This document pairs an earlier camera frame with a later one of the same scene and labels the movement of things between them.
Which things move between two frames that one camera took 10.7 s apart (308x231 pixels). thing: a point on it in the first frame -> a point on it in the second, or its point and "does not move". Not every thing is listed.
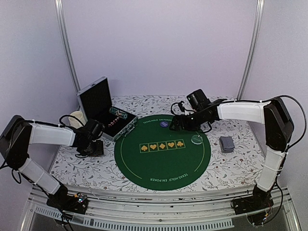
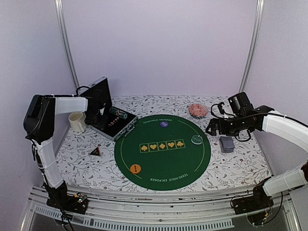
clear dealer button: [196, 139] does not move
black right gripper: [184, 125] -> [213, 123]
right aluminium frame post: [252, 49] does not move
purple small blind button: [164, 124] does not move
